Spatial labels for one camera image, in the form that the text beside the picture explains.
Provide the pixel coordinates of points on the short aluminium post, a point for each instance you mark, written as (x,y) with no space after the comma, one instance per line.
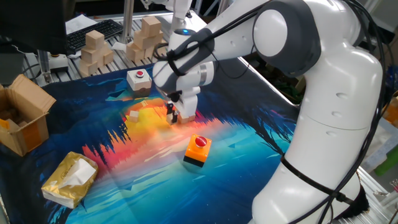
(45,65)

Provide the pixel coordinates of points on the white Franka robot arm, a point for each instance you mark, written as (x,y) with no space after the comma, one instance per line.
(339,109)

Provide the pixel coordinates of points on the colourful forest print cloth mat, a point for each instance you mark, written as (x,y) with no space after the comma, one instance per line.
(155,186)

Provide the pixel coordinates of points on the dark grey stand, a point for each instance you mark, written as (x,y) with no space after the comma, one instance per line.
(11,68)

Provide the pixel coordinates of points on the orange box with red button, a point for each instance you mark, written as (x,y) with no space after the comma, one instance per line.
(196,154)

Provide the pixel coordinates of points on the black computer monitor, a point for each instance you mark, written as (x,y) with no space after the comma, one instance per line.
(31,25)

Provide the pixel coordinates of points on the open brown cardboard box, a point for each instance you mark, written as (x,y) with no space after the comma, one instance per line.
(34,102)

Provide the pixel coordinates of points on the white paper sheet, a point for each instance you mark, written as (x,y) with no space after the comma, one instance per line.
(77,23)

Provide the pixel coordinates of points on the black fluffy duster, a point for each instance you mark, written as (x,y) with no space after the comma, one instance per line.
(357,205)

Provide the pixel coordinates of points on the black computer keyboard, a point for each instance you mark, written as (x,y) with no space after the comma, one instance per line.
(109,28)

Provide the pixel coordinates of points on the white device with brown knob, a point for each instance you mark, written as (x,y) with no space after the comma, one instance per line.
(59,63)

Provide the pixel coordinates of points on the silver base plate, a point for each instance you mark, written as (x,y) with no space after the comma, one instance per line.
(194,20)

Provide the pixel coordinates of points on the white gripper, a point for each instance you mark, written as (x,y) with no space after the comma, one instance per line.
(189,104)

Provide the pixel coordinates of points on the orange yellow box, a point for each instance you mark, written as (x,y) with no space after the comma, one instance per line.
(393,112)

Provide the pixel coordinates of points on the green plastic object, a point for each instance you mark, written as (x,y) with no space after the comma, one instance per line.
(388,165)

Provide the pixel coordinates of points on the gold tissue pack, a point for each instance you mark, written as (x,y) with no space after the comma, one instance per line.
(62,174)

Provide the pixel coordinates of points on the white box with red button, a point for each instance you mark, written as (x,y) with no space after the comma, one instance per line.
(138,84)

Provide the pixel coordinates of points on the white paper scrap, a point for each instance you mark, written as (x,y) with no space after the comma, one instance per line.
(119,46)

